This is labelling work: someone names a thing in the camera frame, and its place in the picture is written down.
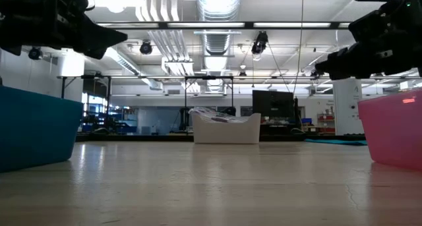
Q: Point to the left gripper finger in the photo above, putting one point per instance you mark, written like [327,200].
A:
[97,49]
[102,33]

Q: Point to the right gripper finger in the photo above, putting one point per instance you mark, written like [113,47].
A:
[343,59]
[349,72]

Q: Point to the white square pillar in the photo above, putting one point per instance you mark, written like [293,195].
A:
[346,101]
[71,74]

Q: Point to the red parts shelf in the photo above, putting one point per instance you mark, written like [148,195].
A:
[326,122]

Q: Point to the blue storage crate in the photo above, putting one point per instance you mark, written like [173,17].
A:
[306,121]

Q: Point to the pink plastic bin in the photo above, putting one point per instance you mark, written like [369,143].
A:
[392,127]

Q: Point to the blue flat plastic lid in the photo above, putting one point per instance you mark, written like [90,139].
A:
[336,142]

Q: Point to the large black display screen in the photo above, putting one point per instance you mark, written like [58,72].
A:
[273,104]

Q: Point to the teal plastic bin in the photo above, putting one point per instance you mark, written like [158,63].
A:
[36,130]

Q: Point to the white plastic bin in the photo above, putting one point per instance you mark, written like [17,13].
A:
[227,132]

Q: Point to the black hanging ceiling camera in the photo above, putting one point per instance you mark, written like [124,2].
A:
[34,53]
[146,48]
[259,45]

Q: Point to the black background rig frame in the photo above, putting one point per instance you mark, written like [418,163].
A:
[185,97]

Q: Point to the silver ceiling air duct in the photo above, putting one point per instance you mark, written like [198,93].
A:
[217,8]

